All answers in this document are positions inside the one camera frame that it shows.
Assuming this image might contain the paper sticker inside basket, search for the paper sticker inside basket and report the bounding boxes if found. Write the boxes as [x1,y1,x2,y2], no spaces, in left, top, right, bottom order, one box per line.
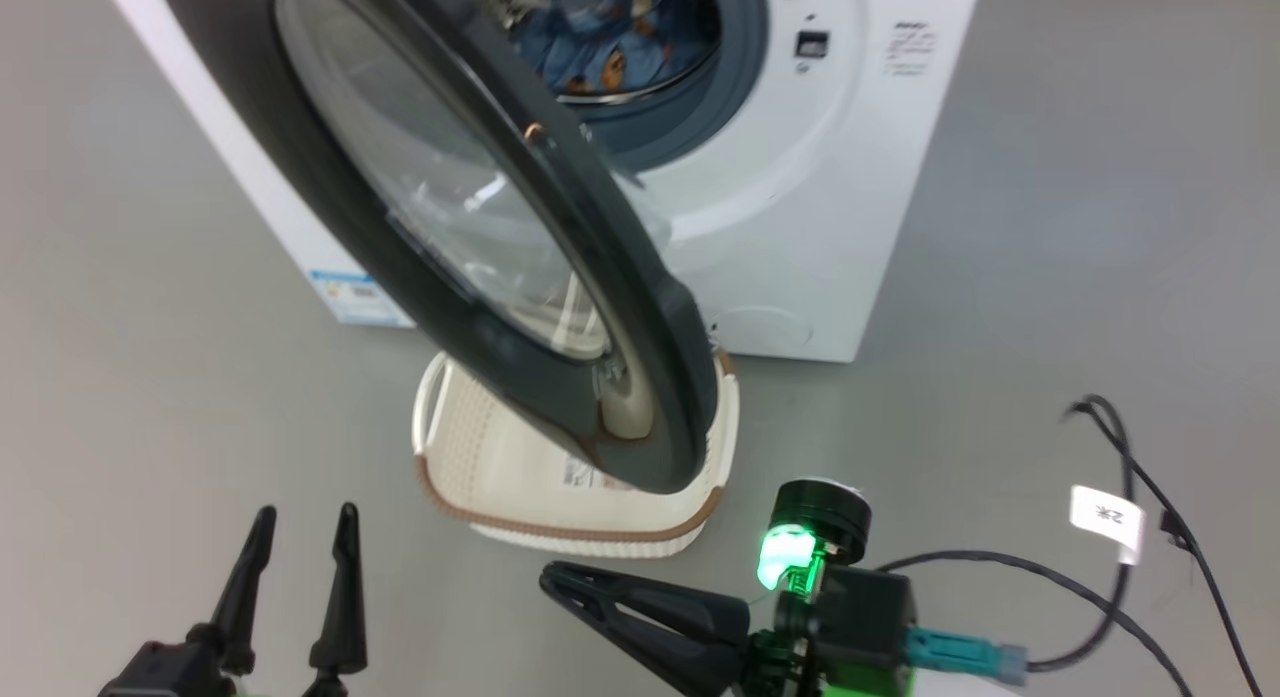
[562,455,641,493]

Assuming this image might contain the black cable from teal connector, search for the black cable from teal connector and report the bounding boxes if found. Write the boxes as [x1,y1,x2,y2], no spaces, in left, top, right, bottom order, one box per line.
[1025,395,1263,697]

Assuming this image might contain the blue energy label sticker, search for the blue energy label sticker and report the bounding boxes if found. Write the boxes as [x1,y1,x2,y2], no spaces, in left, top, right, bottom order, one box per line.
[308,269,416,328]

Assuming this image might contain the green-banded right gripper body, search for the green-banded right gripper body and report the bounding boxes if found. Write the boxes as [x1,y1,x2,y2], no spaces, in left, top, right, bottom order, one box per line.
[740,525,826,697]

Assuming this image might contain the white Hisense washing machine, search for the white Hisense washing machine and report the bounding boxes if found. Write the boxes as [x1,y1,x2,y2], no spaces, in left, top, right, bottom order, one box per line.
[97,0,986,363]

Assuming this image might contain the white cable tag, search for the white cable tag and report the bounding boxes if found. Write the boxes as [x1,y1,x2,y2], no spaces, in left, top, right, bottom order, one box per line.
[1070,485,1144,566]

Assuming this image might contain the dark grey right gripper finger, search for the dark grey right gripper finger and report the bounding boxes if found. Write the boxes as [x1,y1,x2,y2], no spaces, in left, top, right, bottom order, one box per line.
[540,562,753,633]
[555,592,751,697]

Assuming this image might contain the teal right camera connector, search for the teal right camera connector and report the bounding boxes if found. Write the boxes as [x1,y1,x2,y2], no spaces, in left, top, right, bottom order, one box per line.
[905,627,1031,678]

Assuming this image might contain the grey rubber door gasket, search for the grey rubber door gasket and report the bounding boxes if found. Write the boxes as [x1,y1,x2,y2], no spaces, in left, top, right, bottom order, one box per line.
[565,0,771,173]

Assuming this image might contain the cream perforated laundry basket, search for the cream perforated laundry basket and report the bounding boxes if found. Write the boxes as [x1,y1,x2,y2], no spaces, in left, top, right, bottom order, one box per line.
[412,347,741,560]

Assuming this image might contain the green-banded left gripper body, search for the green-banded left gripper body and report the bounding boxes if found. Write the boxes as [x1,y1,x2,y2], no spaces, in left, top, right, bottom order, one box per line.
[235,672,351,697]

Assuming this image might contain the round white filter cover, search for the round white filter cover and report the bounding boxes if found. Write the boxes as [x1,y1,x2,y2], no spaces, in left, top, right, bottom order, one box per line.
[715,305,813,356]

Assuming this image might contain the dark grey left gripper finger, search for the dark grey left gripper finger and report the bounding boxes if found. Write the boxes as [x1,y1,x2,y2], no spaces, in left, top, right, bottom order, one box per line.
[308,502,368,680]
[210,505,278,678]

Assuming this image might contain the black washing machine door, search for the black washing machine door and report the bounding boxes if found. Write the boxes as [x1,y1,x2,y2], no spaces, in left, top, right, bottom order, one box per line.
[155,0,721,496]

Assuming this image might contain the blue bear-print elastic-waist pants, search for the blue bear-print elastic-waist pants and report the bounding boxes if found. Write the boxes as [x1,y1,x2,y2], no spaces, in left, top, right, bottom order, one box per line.
[560,0,723,98]

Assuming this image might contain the thin black right camera cable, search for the thin black right camera cable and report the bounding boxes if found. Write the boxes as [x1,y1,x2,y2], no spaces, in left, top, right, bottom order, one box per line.
[875,549,1196,697]

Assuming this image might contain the printed warning text label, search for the printed warning text label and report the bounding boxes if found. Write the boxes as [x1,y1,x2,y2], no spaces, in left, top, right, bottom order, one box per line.
[885,22,941,78]

